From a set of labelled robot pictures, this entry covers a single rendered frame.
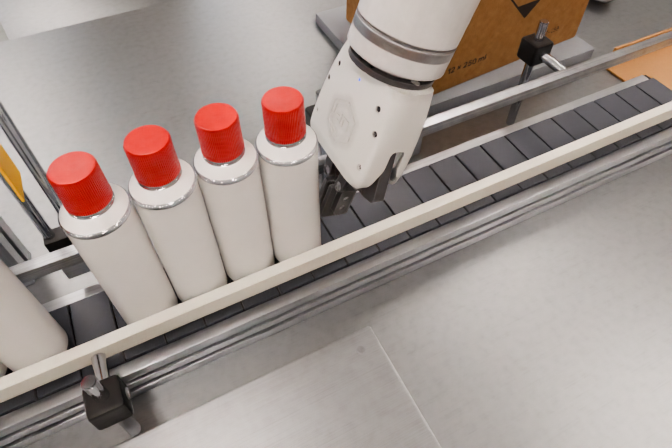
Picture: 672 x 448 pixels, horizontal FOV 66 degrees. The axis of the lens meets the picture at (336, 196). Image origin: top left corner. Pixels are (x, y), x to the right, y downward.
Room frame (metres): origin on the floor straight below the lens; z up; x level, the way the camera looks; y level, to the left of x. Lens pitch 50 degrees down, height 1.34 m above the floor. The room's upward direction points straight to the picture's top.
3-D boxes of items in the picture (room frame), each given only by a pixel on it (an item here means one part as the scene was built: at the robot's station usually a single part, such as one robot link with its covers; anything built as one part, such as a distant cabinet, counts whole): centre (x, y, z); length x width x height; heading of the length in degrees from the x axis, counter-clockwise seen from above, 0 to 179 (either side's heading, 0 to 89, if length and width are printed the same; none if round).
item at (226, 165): (0.29, 0.09, 0.98); 0.05 x 0.05 x 0.20
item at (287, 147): (0.31, 0.04, 0.98); 0.05 x 0.05 x 0.20
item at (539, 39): (0.55, -0.26, 0.91); 0.07 x 0.03 x 0.17; 27
